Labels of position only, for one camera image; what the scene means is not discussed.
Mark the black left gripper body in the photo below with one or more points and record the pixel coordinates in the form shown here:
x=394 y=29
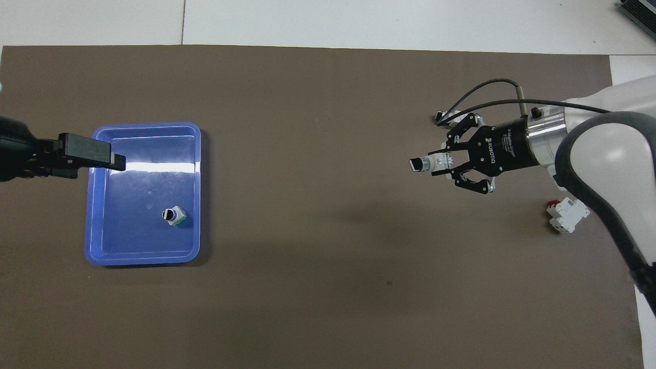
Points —
x=18 y=151

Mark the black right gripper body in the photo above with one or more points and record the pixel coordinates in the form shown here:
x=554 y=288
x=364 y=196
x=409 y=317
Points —
x=505 y=146

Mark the selector switch black knob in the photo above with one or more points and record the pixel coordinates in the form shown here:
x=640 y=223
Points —
x=423 y=164
x=173 y=216
x=439 y=118

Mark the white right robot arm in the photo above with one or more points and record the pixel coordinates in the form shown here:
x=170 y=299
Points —
x=615 y=154

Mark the white circuit breaker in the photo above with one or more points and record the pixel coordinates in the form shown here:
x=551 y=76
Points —
x=564 y=218

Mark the blue plastic tray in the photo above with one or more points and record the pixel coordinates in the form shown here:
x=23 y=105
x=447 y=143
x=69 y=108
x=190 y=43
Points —
x=143 y=241

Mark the grey ribbed metal device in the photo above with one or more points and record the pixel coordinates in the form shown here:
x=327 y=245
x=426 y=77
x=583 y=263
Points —
x=640 y=13

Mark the brown table mat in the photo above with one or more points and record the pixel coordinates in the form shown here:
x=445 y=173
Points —
x=307 y=282

